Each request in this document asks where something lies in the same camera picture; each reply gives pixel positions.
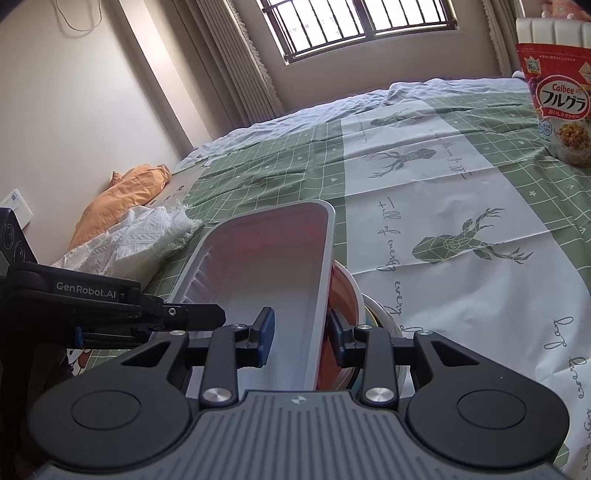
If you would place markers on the white pink plastic tray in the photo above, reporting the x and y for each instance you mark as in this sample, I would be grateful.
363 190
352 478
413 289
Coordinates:
277 257

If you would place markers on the pink plush toy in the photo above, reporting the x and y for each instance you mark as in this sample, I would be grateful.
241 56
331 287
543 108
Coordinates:
565 9

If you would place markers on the beige pleated curtain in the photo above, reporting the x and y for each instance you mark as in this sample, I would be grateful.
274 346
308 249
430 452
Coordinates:
247 88

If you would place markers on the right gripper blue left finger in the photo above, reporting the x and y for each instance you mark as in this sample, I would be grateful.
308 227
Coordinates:
231 348

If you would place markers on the teal bowl white inside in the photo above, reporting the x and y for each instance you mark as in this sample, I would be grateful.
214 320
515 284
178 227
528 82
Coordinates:
374 318

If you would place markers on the window with black bars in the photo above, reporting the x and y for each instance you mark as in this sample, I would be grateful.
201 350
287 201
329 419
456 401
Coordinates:
305 28

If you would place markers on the white wall socket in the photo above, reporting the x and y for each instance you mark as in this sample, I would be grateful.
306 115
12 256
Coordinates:
16 202

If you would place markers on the orange cloth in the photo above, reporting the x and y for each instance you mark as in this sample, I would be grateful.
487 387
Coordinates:
137 187

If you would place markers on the white lace cloth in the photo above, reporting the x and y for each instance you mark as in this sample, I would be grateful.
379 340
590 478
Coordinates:
135 247

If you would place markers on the right side curtain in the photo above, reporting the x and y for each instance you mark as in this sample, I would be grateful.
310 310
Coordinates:
502 18

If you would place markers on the cream padded headboard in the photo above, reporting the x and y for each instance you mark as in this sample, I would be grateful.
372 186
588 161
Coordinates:
560 31

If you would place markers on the red Calbee cereal bag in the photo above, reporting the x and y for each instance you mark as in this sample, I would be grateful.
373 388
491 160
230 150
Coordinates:
558 79

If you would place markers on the green checked bed sheet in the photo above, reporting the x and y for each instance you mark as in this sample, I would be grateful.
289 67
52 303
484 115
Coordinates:
450 213

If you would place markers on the floral ceramic plate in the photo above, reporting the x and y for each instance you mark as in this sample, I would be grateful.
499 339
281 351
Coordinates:
384 367

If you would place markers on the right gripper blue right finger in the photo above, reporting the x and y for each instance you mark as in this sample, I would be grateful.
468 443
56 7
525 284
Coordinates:
348 342

